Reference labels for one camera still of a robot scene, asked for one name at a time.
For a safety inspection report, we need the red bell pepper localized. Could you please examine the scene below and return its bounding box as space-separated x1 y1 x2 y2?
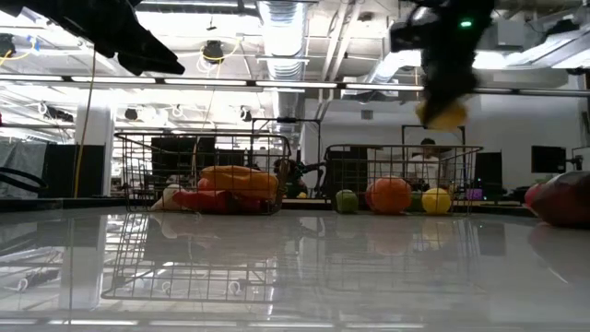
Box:
230 196 274 215

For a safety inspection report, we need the long horizontal light bar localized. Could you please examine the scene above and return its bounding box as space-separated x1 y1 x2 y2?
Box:
0 73 425 93

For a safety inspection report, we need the person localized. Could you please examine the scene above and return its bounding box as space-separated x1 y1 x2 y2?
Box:
407 136 446 191

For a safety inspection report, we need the metal wire basket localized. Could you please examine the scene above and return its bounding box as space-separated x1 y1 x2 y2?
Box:
113 132 292 216
324 143 484 217

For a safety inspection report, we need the black hose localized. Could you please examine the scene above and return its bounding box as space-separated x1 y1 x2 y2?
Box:
0 166 49 192

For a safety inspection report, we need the white garlic bulb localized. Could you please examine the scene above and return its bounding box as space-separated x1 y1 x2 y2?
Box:
149 183 188 212

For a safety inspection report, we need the orange carrot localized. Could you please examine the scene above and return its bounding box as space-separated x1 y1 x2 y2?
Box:
199 164 280 200

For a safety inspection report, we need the grey cover cloth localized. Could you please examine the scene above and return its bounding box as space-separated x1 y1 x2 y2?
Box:
0 140 47 199

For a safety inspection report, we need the orange fruit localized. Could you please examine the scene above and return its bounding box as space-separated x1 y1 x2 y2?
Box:
366 175 413 216

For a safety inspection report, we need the yellow-orange mango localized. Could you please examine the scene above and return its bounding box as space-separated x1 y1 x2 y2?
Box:
416 99 470 133

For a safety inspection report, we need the black monitor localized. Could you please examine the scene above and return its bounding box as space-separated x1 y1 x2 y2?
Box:
531 145 567 174

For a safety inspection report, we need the yellow cable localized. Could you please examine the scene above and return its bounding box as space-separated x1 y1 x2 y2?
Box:
73 48 98 199

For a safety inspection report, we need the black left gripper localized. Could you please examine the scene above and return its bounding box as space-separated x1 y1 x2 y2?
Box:
0 0 186 77

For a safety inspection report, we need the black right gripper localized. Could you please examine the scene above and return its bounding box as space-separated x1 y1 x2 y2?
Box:
419 41 481 128

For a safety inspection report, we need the yellow lemon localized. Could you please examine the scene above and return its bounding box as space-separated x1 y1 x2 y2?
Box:
420 186 453 216

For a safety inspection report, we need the black panel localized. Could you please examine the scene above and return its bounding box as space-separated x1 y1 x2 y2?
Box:
43 144 106 198

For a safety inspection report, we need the dark red fruit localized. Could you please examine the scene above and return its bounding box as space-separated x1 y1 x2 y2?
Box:
534 170 590 230

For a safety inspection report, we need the black overhead camera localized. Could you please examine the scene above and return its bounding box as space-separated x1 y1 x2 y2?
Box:
202 40 226 65

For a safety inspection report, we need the silver ventilation duct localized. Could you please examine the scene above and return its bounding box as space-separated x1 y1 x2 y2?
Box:
256 0 309 135

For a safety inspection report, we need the red chili pepper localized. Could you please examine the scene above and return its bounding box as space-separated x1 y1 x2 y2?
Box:
172 189 234 214

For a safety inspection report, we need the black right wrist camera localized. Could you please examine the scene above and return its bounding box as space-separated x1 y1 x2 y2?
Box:
389 20 423 53

